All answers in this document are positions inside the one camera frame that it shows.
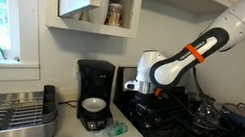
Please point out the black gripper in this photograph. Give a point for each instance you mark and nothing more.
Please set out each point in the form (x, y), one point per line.
(145, 103)

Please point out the clear green soap dispenser bottle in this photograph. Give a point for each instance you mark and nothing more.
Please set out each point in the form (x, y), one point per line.
(117, 128)

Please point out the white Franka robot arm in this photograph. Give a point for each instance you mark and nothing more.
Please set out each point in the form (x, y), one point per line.
(239, 21)

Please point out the white bowl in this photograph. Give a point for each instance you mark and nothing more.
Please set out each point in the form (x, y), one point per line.
(94, 104)

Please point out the black coffee maker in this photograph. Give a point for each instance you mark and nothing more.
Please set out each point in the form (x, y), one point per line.
(97, 77)

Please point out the glass coffee carafe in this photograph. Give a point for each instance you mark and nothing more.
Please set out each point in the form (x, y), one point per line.
(206, 115)

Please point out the patterned glass jar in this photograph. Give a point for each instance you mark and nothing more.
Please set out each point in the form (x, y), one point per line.
(115, 14)

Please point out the blue frying pan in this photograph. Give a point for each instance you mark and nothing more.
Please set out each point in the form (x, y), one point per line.
(238, 120)

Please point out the black utensil holder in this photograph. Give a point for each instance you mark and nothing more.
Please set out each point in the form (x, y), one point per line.
(50, 101)

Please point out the grey pan lid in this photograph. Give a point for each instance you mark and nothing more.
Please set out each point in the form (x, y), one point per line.
(240, 110)

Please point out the white vase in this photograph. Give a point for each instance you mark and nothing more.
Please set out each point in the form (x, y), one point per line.
(100, 7)

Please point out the stainless steel dish rack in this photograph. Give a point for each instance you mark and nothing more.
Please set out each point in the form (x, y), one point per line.
(2, 115)

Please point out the white open wall cabinet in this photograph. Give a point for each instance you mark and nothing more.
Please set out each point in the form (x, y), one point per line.
(115, 31)

